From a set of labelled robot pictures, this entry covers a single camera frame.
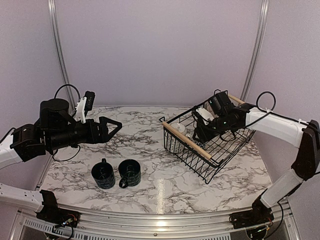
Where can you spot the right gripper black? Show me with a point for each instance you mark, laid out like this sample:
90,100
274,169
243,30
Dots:
203,134

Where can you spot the white patterned mug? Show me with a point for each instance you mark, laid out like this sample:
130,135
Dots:
173,144

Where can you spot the rear wooden rack handle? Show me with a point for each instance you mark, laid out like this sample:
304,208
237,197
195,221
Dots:
236,99

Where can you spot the black wire dish rack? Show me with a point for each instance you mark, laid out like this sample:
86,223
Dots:
223,148

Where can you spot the front wooden rack handle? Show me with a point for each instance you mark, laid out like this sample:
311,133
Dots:
187,141

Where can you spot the dark green mug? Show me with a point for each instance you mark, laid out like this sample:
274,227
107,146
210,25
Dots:
130,173

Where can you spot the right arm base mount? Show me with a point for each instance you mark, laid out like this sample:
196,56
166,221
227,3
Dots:
258,214

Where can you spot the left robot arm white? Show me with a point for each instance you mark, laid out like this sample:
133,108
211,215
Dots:
22,144

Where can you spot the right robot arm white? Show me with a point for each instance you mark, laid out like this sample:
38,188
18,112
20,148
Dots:
290,147

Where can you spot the aluminium frame post left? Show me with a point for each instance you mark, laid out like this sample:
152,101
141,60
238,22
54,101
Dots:
57,40

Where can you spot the aluminium frame post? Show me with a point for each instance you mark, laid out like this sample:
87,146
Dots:
57,40
261,28

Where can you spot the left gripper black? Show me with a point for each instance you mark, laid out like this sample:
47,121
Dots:
93,137

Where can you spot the dark blue mug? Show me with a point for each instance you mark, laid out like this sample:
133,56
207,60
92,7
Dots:
103,174

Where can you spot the aluminium front table rail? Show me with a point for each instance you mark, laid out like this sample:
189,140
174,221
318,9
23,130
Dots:
108,225

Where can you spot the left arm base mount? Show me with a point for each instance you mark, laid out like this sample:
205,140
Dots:
52,213

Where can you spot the wooden rack handle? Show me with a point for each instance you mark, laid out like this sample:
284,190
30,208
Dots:
236,99
187,141

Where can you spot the aluminium frame post right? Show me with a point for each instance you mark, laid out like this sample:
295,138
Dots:
261,28

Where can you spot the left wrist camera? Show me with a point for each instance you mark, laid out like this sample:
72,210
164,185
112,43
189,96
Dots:
84,105

